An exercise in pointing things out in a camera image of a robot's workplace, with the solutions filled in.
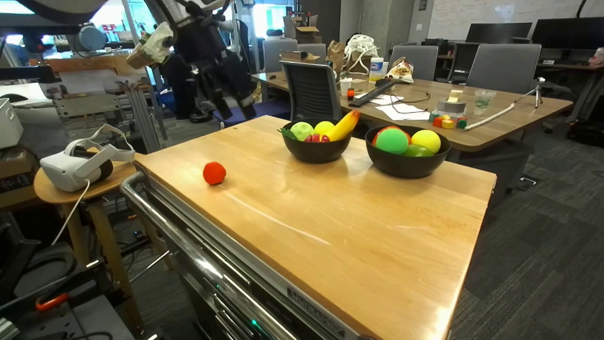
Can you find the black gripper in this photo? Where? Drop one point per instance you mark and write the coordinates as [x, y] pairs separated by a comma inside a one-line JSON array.
[[217, 74]]

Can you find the light green dimpled ball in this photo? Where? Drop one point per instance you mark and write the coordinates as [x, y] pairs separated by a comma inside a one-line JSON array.
[[302, 130]]

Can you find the yellow banana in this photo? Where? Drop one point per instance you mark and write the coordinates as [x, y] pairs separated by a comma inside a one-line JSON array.
[[343, 126]]

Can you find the dark green ball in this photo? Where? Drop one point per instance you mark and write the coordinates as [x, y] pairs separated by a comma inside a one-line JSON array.
[[391, 140]]

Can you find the large yellow ball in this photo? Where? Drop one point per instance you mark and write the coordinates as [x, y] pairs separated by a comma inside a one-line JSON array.
[[427, 138]]

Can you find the small yellow lemon ball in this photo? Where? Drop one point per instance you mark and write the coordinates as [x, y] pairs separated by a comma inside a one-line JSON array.
[[323, 126]]

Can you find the red radish with greens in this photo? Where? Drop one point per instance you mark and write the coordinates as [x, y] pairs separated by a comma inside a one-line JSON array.
[[317, 138]]

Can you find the green pear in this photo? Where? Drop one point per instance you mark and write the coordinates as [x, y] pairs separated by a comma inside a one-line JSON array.
[[417, 151]]

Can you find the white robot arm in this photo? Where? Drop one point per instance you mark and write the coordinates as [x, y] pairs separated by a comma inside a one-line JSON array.
[[191, 21]]

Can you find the small red tomato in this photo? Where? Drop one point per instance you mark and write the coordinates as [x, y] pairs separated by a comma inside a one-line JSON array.
[[213, 172]]

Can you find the grey mesh office chair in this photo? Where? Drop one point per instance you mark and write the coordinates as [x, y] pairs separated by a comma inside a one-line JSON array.
[[311, 91]]

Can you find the near black bowl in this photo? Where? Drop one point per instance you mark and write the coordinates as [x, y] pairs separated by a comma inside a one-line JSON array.
[[313, 153]]

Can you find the black bowl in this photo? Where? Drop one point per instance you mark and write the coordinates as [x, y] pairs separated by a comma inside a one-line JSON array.
[[313, 153], [400, 164]]

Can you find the white VR headset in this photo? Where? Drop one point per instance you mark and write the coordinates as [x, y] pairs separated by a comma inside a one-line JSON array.
[[85, 160]]

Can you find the white papers on desk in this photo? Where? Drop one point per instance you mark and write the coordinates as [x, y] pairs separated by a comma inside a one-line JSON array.
[[404, 111]]

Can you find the far black bowl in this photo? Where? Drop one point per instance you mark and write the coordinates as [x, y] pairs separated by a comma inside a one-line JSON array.
[[400, 164]]

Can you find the round wooden stool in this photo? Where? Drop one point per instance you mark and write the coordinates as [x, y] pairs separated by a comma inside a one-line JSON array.
[[91, 198]]

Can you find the coloured toy blocks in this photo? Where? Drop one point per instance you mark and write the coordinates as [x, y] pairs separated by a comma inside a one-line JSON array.
[[447, 121]]

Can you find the clear plastic container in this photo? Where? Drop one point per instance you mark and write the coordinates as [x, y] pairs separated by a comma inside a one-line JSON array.
[[455, 100]]

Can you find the wooden office desk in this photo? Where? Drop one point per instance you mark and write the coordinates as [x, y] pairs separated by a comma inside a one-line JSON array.
[[468, 117]]

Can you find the black computer monitor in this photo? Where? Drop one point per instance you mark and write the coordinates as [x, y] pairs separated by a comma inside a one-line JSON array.
[[496, 32]]

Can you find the grey office chair right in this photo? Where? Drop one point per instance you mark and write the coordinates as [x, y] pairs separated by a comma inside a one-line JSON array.
[[504, 66]]

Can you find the metal cart handle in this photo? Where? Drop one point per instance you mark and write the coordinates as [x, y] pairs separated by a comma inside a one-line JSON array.
[[226, 302]]

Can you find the orange handled clamp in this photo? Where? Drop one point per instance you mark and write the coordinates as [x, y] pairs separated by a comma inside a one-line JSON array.
[[51, 302]]

